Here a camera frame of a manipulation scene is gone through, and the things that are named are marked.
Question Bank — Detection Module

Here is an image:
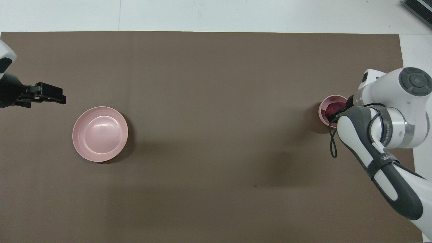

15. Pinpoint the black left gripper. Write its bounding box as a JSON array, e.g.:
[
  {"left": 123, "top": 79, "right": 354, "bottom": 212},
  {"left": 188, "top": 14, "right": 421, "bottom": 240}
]
[{"left": 0, "top": 73, "right": 67, "bottom": 109}]

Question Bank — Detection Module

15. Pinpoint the brown table mat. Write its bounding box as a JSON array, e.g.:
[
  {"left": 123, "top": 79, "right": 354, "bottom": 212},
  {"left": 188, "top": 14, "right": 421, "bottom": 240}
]
[{"left": 0, "top": 31, "right": 423, "bottom": 243}]

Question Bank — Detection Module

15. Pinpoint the grey ribbed device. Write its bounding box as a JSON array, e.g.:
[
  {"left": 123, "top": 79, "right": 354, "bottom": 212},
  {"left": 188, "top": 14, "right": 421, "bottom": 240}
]
[{"left": 402, "top": 0, "right": 432, "bottom": 29}]

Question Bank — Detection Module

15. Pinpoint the pink small bowl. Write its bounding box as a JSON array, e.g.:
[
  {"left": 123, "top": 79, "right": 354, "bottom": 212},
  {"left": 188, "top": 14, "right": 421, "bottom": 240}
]
[{"left": 319, "top": 94, "right": 349, "bottom": 128}]

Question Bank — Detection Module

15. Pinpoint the pink round plate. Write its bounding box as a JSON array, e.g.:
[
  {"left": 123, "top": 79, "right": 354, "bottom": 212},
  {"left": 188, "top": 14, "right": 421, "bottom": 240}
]
[{"left": 72, "top": 106, "right": 129, "bottom": 162}]

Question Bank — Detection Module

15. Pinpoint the dark red apple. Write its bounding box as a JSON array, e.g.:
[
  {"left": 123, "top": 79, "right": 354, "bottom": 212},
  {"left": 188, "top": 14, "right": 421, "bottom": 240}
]
[{"left": 325, "top": 102, "right": 345, "bottom": 117}]

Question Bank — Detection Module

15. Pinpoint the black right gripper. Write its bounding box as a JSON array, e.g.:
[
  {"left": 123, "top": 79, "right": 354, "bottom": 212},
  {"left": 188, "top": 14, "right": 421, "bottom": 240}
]
[{"left": 326, "top": 95, "right": 357, "bottom": 122}]

